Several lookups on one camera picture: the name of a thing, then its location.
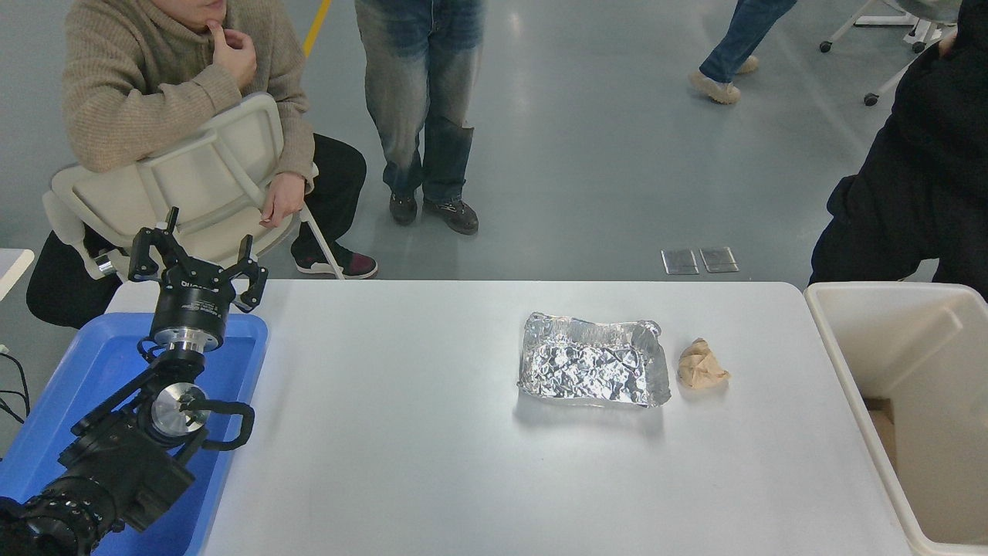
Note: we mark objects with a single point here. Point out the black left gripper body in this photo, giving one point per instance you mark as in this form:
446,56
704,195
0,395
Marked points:
191,305

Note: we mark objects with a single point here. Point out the seated person's left hand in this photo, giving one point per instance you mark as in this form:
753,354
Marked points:
282,199

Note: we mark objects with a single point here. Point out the seated person's right hand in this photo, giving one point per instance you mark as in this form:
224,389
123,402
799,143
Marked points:
235,55

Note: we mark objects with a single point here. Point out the white plastic chair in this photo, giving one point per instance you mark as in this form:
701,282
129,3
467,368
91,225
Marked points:
193,177

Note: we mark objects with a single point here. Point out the blue plastic tray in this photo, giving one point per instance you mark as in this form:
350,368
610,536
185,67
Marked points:
100,363

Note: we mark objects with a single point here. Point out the seated person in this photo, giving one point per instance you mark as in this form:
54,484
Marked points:
139,77

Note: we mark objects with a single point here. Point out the standing person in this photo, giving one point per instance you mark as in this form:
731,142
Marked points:
424,100

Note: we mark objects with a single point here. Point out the crumpled foil tray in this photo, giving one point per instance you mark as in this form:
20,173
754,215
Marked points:
590,363

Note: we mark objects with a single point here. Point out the metal floor plate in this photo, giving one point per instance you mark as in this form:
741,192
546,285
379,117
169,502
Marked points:
719,260
680,262

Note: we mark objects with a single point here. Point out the crumpled tan paper ball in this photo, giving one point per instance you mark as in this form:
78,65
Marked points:
701,365

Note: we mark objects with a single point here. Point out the walking person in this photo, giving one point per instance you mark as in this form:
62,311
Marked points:
741,35

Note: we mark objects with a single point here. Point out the person beside bin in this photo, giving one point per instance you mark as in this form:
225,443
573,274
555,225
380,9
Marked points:
926,177

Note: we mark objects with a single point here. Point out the large pale bin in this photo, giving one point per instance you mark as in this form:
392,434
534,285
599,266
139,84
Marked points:
926,463

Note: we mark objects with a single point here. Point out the white office chair base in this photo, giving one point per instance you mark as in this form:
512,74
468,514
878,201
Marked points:
918,35

